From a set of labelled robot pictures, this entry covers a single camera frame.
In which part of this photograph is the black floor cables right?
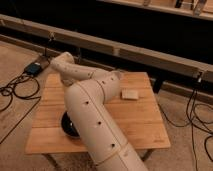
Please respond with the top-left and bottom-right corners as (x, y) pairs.
(157, 73), (213, 171)

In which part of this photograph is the long wooden beam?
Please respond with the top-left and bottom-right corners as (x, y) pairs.
(0, 14), (213, 83)

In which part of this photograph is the black bowl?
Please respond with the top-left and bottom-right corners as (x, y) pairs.
(61, 112), (79, 138)

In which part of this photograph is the white sponge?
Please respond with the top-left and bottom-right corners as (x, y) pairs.
(121, 90), (139, 100)

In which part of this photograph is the black power adapter box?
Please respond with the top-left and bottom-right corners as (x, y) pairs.
(24, 63), (42, 76)

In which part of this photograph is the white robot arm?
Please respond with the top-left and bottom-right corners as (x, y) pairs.
(50, 52), (148, 171)

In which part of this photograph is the wooden table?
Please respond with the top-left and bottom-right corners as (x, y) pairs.
(26, 72), (170, 154)

